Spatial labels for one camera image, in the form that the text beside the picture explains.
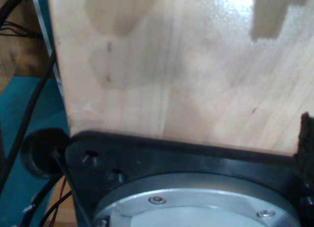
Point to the aluminium table rail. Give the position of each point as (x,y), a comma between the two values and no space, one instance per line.
(45,28)

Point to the teal panel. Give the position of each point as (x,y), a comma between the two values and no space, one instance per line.
(12,97)

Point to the rough black block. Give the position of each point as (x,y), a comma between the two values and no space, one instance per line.
(307,138)

